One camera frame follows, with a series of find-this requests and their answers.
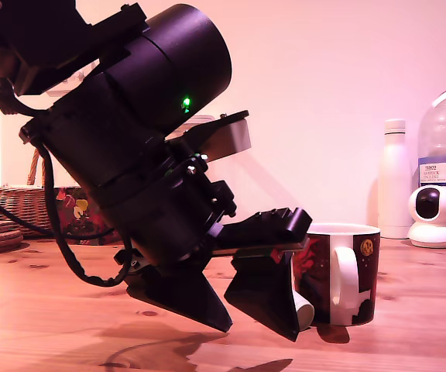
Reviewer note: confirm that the pale coffee capsule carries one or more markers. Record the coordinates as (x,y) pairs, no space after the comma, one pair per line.
(304,312)

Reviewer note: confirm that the dark patterned coffee mug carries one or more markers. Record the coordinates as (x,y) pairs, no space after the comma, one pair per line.
(318,271)

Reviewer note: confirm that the dark floral box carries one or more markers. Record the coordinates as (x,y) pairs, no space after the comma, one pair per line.
(72,203)

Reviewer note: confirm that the woven wicker basket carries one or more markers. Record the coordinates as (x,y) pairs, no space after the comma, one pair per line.
(14,205)

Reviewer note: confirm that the white insulated bottle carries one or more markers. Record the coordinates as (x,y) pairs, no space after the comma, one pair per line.
(395,186)

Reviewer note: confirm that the large clear water bottle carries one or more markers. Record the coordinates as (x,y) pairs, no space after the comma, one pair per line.
(445,128)

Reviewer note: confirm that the grey camera box on bracket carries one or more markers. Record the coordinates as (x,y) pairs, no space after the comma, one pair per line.
(232,139)

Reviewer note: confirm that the small white round camera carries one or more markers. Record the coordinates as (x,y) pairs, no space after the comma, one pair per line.
(432,228)

